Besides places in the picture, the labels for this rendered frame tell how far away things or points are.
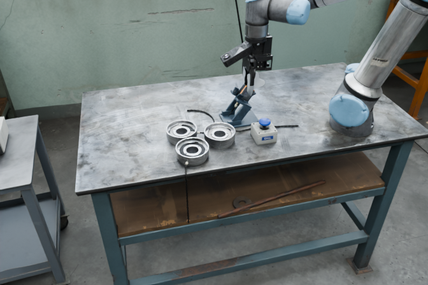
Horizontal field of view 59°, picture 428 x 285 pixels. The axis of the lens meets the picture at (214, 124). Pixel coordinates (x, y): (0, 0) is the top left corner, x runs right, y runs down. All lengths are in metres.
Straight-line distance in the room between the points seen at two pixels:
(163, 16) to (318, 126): 1.64
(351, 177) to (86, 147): 1.01
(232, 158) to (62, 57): 1.87
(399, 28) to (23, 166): 1.28
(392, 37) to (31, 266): 1.53
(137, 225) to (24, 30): 1.78
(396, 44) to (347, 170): 0.68
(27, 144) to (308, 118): 1.08
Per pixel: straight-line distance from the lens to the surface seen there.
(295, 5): 1.16
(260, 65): 1.29
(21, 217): 2.03
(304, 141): 1.32
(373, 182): 1.62
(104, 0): 2.70
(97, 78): 2.90
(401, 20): 1.09
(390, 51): 1.12
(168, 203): 1.43
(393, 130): 1.48
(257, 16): 1.21
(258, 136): 1.25
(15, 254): 1.89
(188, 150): 1.22
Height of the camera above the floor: 1.57
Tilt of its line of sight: 34 degrees down
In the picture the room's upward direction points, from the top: straight up
